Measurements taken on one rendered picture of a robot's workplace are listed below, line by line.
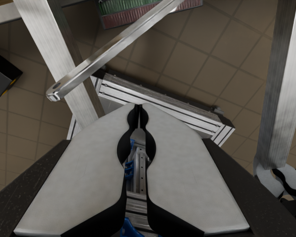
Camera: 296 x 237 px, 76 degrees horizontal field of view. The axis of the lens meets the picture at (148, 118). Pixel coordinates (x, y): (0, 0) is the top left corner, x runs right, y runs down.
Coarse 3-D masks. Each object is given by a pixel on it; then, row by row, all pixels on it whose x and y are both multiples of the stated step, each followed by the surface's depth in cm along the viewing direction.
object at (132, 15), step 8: (184, 0) 30; (192, 0) 30; (136, 8) 31; (144, 8) 31; (176, 8) 31; (184, 8) 31; (104, 16) 31; (112, 16) 31; (120, 16) 31; (128, 16) 31; (136, 16) 31; (104, 24) 32; (112, 24) 32; (120, 24) 32
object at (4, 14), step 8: (64, 0) 30; (72, 0) 30; (80, 0) 30; (88, 0) 30; (0, 8) 30; (8, 8) 30; (16, 8) 30; (0, 16) 31; (8, 16) 31; (16, 16) 31; (0, 24) 36
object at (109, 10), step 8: (112, 0) 30; (120, 0) 30; (128, 0) 30; (136, 0) 30; (144, 0) 30; (152, 0) 30; (104, 8) 30; (112, 8) 30; (120, 8) 30; (128, 8) 31
